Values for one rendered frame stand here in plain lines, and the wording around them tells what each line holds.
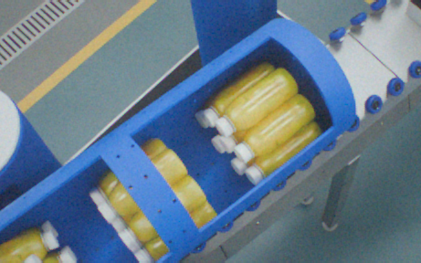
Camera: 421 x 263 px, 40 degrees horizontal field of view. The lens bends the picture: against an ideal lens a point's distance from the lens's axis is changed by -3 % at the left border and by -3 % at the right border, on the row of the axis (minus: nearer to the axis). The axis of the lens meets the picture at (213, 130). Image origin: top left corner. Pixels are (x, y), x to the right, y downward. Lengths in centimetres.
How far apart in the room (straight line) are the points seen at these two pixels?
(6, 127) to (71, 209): 26
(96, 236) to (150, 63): 147
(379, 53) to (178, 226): 74
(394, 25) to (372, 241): 98
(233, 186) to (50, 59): 168
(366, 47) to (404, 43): 10
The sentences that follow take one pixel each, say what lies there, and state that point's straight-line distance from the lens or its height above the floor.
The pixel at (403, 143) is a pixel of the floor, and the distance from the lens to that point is 249.
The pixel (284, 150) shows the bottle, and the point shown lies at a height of 107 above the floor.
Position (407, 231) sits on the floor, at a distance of 235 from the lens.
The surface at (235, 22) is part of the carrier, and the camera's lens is 187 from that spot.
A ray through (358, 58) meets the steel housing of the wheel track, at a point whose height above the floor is 93.
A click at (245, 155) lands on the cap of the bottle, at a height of 111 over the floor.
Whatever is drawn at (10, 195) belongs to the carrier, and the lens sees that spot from 200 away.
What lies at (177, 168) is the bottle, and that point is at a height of 116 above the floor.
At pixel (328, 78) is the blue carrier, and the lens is 116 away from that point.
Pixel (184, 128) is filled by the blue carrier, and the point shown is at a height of 101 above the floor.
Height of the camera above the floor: 218
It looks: 62 degrees down
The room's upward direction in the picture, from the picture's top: 11 degrees counter-clockwise
